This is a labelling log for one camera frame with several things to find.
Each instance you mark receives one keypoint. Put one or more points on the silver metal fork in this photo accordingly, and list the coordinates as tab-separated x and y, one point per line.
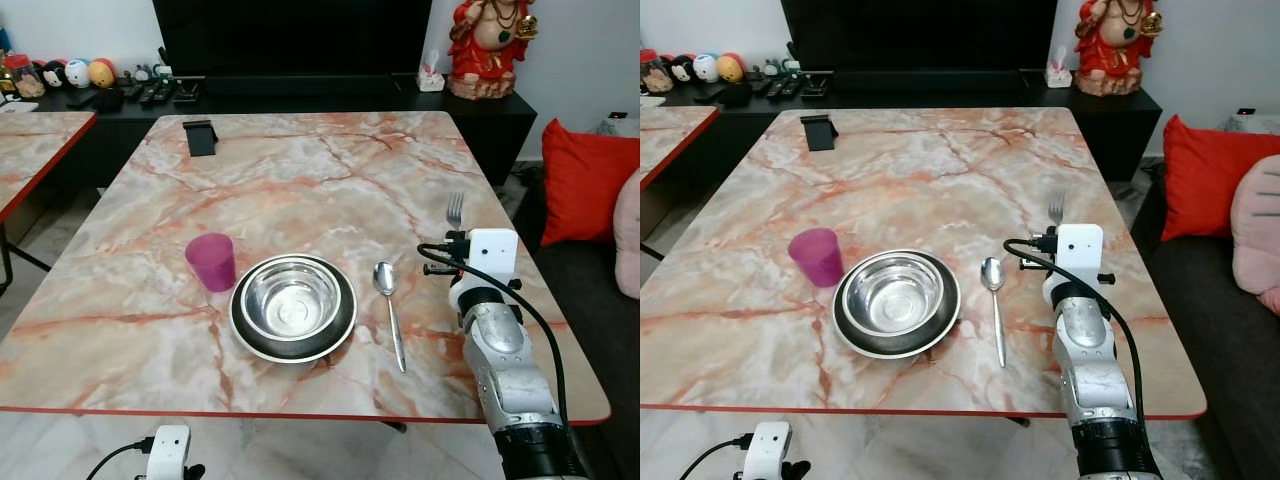
455	212
1056	208

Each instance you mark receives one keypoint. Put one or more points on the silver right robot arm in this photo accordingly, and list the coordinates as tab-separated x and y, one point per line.
510	370
1095	370

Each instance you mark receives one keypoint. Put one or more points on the silver metal spoon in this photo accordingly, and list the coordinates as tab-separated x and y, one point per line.
991	273
385	278

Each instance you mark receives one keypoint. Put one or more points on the dark round plate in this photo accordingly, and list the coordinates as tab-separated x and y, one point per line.
345	318
950	305

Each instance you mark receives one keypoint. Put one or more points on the black tv console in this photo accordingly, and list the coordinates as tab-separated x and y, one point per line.
1120	125
500	125

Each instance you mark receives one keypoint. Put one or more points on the red cushion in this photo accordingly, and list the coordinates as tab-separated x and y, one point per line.
1200	180
585	185

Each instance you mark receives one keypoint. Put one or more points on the dark grey sofa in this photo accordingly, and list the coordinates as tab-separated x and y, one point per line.
1220	350
590	330

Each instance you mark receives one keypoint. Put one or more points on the stainless steel bowl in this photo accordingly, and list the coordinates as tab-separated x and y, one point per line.
292	298
893	294

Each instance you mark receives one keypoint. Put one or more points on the white tissue box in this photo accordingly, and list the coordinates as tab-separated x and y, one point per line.
431	78
1058	74

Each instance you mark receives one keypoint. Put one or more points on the pink plush cushion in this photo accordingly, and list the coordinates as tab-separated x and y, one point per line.
628	235
1258	230

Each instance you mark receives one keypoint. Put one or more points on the red laughing buddha statue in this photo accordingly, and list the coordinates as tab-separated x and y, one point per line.
490	50
1115	48

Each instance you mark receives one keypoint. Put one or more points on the pink plastic cup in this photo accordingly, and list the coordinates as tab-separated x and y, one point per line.
818	258
210	263

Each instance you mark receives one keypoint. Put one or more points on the black television screen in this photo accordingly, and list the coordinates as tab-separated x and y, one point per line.
920	32
290	35

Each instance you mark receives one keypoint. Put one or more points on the black phone stand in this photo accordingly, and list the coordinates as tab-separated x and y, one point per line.
200	138
820	132

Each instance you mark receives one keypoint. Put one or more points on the red lidded snack jar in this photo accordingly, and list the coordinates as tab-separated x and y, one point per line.
24	78
655	73

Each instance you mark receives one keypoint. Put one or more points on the black and white toy ball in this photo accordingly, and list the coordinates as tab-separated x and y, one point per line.
683	69
54	74

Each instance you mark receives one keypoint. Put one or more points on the white and blue toy ball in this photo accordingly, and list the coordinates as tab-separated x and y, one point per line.
706	67
77	73

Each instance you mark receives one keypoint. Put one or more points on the black remote control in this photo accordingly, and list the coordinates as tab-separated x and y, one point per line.
780	87
152	93

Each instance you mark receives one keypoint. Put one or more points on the yellow toy ball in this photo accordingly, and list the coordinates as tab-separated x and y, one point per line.
731	68
102	72

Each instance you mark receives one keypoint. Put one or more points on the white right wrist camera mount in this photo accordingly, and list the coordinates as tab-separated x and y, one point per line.
493	256
1080	250

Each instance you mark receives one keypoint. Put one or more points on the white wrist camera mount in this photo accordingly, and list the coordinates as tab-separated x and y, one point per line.
767	448
1080	250
168	450
493	256

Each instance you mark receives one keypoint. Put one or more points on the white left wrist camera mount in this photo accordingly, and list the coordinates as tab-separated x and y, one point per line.
168	450
767	448

